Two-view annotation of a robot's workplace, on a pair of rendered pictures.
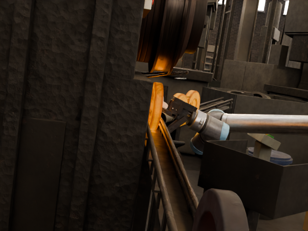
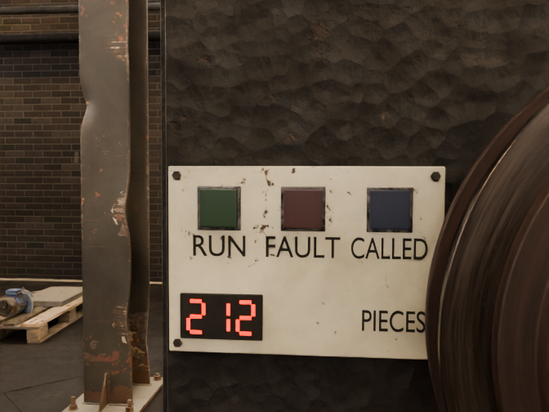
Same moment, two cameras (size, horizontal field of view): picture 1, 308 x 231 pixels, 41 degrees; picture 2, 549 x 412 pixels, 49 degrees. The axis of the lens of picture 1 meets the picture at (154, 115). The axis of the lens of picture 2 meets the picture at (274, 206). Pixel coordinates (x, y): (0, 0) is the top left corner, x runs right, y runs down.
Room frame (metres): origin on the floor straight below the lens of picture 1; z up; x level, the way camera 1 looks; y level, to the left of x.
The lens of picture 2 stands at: (1.36, -0.49, 1.23)
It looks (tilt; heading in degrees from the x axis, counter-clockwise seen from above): 3 degrees down; 102
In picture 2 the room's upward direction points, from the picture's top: straight up
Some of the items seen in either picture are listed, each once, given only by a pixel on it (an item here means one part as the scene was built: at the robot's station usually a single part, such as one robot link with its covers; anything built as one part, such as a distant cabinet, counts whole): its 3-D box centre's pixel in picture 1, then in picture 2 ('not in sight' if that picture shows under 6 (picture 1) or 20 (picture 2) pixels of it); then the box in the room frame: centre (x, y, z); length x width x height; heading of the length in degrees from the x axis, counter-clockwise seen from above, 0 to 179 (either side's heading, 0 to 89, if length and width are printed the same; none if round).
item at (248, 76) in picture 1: (253, 102); not in sight; (5.89, -1.38, 0.55); 1.10 x 0.53 x 1.10; 26
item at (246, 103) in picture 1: (251, 129); not in sight; (4.19, -1.01, 0.39); 1.03 x 0.83 x 0.77; 111
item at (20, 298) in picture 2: not in sight; (22, 300); (-1.53, 3.58, 0.25); 0.40 x 0.24 x 0.22; 96
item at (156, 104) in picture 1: (155, 106); not in sight; (1.61, 0.00, 0.75); 0.18 x 0.03 x 0.18; 7
